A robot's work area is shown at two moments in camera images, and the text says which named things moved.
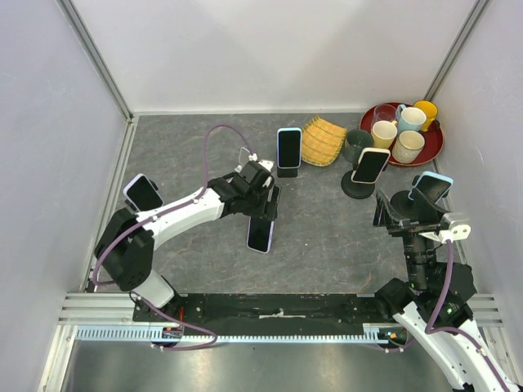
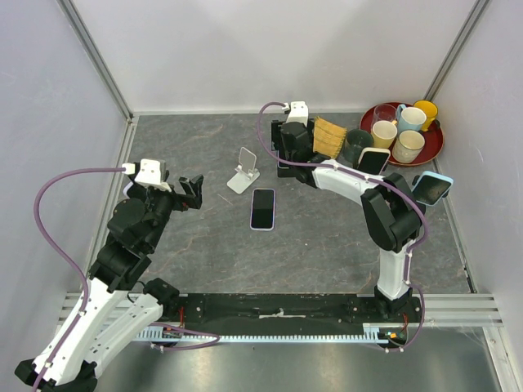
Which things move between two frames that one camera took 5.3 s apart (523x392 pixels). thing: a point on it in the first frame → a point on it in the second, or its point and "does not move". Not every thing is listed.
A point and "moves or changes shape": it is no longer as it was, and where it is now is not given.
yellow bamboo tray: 322,141 does not move
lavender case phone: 259,235 moves or changes shape
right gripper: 384,215 → 275,135
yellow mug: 431,110 does not move
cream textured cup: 408,147 does not move
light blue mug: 409,118 does not move
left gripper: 266,211 → 184,202
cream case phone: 370,164 does not move
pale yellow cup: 383,133 does not move
